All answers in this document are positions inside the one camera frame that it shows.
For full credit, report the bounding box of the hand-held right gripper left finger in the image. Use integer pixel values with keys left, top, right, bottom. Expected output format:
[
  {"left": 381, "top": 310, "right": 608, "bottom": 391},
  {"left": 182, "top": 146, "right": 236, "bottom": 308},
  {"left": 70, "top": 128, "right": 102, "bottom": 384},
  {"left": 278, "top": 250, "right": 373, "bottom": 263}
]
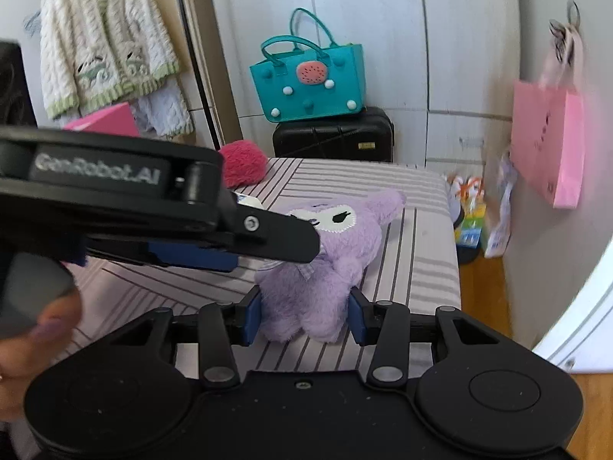
[{"left": 102, "top": 287, "right": 262, "bottom": 390}]

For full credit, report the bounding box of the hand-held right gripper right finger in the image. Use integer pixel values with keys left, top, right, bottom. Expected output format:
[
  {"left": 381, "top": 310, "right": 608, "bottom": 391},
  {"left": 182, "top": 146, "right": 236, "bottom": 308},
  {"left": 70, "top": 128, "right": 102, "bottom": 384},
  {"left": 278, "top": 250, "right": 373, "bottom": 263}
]
[{"left": 349, "top": 289, "right": 509, "bottom": 387}]

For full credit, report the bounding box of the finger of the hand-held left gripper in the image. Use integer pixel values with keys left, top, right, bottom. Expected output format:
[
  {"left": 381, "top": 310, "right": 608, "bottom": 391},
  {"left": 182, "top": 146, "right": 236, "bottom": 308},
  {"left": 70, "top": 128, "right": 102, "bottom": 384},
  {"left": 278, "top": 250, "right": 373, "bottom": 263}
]
[
  {"left": 218, "top": 187, "right": 321, "bottom": 264},
  {"left": 86, "top": 236, "right": 240, "bottom": 272}
]

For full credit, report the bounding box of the purple plush toy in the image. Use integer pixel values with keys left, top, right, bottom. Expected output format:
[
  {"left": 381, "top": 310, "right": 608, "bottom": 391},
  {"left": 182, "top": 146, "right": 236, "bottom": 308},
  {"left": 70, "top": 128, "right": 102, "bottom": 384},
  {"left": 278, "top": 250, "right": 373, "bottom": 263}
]
[{"left": 254, "top": 188, "right": 407, "bottom": 344}]

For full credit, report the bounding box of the pink storage box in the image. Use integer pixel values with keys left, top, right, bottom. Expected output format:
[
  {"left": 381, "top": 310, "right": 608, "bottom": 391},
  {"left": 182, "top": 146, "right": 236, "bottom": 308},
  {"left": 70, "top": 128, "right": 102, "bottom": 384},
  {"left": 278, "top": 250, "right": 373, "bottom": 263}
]
[{"left": 62, "top": 102, "right": 141, "bottom": 138}]

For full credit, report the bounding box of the person's left hand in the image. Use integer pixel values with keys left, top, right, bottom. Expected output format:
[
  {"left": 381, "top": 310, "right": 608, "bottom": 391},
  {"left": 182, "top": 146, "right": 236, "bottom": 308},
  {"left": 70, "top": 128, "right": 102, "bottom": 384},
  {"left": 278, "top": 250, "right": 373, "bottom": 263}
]
[{"left": 0, "top": 291, "right": 82, "bottom": 423}]

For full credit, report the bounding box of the white wet wipes pack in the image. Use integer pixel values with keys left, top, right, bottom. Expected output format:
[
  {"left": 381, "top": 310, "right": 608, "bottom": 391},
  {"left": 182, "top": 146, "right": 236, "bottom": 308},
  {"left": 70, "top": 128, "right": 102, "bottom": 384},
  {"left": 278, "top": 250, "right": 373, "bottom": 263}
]
[{"left": 232, "top": 192, "right": 266, "bottom": 212}]

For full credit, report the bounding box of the red fluffy plush ball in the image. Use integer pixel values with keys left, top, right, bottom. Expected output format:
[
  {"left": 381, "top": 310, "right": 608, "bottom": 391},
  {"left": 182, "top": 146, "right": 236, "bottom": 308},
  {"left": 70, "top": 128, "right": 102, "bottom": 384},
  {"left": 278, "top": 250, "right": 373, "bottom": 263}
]
[{"left": 218, "top": 140, "right": 269, "bottom": 190}]

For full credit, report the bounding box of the white fleece garment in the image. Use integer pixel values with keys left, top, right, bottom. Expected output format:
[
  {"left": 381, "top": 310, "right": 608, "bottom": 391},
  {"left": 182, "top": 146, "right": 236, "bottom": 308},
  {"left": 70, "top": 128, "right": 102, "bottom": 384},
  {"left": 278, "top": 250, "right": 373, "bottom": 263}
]
[{"left": 130, "top": 79, "right": 195, "bottom": 138}]

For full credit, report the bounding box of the black suitcase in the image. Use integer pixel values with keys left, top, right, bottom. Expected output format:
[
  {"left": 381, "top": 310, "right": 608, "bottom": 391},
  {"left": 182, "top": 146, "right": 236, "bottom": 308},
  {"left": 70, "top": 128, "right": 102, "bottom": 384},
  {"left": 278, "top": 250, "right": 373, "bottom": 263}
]
[{"left": 272, "top": 107, "right": 395, "bottom": 163}]

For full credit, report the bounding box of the colourful carton pack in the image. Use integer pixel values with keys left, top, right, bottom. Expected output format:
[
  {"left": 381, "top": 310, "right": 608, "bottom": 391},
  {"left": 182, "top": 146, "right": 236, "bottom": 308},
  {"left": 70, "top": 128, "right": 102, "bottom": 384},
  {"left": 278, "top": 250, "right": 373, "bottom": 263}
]
[{"left": 449, "top": 175, "right": 488, "bottom": 251}]

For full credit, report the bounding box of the teal felt tote bag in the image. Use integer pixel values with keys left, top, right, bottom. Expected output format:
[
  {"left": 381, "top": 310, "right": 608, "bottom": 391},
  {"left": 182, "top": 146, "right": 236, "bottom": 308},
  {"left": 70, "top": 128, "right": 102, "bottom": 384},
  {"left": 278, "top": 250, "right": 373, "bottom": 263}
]
[{"left": 250, "top": 8, "right": 367, "bottom": 123}]

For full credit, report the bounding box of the cream and green fleece jacket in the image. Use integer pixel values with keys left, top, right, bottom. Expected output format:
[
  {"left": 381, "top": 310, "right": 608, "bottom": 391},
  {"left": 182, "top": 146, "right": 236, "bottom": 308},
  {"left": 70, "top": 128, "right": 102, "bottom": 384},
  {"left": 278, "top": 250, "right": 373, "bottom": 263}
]
[{"left": 39, "top": 0, "right": 182, "bottom": 120}]

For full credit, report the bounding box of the white plastic packet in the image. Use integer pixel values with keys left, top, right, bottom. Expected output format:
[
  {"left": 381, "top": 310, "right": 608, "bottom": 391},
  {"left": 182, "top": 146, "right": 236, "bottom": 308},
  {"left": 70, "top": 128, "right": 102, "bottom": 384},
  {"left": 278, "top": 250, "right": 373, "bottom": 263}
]
[{"left": 484, "top": 152, "right": 519, "bottom": 260}]

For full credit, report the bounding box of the white door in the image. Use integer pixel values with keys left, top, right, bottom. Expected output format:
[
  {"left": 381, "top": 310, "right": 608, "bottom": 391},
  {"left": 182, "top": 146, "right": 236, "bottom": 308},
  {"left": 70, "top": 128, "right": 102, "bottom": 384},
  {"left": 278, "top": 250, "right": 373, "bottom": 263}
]
[{"left": 531, "top": 244, "right": 613, "bottom": 375}]

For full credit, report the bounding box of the white wardrobe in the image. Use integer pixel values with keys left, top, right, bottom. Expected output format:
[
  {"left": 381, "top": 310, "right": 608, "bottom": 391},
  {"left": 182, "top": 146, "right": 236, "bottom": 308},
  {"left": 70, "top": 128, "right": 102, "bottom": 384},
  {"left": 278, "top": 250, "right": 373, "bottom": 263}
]
[{"left": 206, "top": 0, "right": 524, "bottom": 166}]

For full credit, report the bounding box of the pink paper bag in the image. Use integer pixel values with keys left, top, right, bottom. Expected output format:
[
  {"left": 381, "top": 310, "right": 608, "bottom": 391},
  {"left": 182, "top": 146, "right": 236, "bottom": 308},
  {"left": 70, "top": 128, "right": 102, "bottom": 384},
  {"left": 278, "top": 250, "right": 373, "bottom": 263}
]
[{"left": 510, "top": 29, "right": 586, "bottom": 210}]

